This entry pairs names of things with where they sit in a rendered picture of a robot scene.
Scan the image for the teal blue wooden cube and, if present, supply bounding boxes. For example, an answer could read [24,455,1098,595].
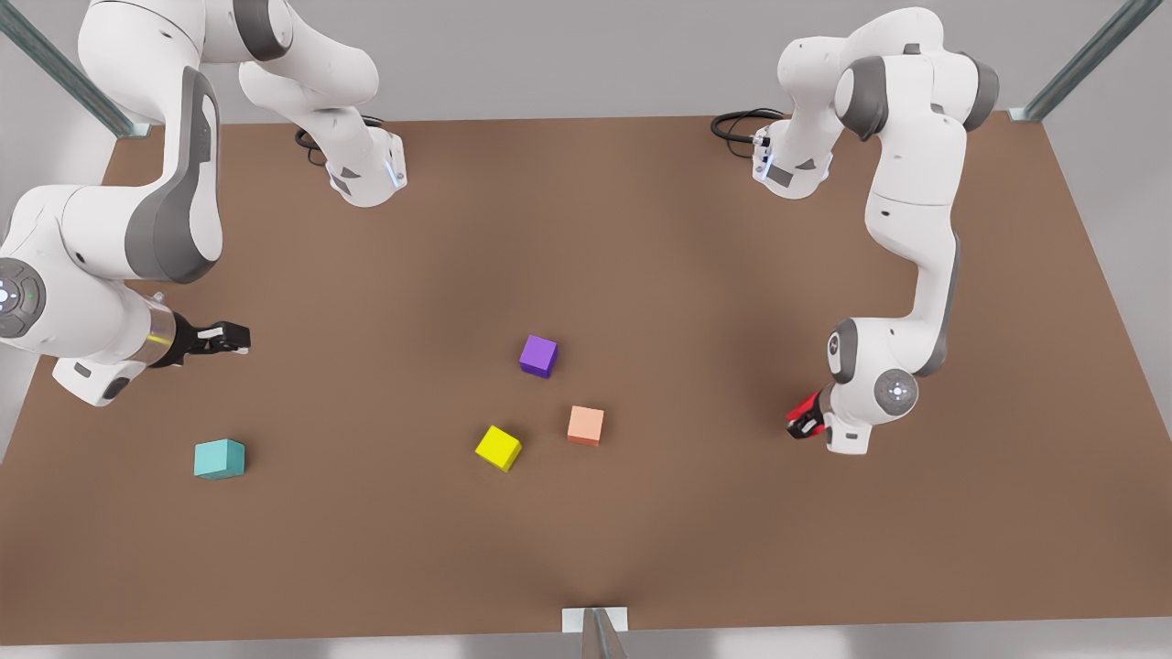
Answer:
[193,438,246,481]

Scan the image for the peach wooden cube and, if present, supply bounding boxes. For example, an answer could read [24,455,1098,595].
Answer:
[567,405,605,448]

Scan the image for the purple wooden cube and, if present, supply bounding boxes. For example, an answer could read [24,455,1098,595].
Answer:
[519,335,559,379]

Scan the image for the yellow wooden cube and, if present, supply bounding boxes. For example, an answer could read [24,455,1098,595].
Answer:
[474,425,523,473]

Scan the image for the black cable loop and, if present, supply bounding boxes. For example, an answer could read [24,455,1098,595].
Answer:
[711,108,789,162]
[294,114,386,170]

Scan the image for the silver frame post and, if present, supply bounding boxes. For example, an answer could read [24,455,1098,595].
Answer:
[0,0,153,140]
[561,605,631,659]
[1007,0,1166,124]

